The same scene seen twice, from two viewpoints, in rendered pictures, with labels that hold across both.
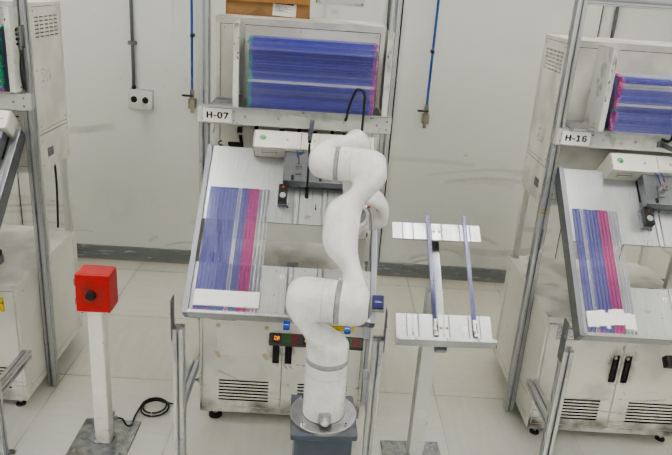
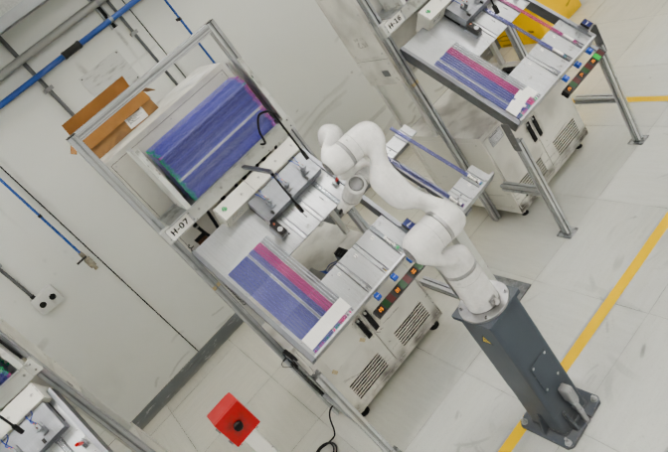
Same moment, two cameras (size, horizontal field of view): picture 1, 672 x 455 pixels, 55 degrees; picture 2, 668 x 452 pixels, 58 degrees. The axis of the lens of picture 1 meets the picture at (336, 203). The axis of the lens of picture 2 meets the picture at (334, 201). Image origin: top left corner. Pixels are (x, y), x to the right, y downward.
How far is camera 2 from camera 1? 76 cm
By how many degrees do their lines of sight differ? 18
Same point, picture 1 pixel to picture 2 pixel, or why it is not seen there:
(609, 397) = (543, 150)
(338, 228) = (396, 186)
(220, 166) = (217, 256)
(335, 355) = (468, 257)
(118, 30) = not seen: outside the picture
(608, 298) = (507, 91)
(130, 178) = (97, 361)
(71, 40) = not seen: outside the picture
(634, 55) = not seen: outside the picture
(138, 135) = (72, 326)
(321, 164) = (342, 162)
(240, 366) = (354, 363)
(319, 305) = (437, 237)
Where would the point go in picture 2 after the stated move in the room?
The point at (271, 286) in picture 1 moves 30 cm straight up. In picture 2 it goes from (341, 286) to (299, 237)
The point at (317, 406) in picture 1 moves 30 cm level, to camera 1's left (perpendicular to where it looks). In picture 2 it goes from (484, 298) to (428, 366)
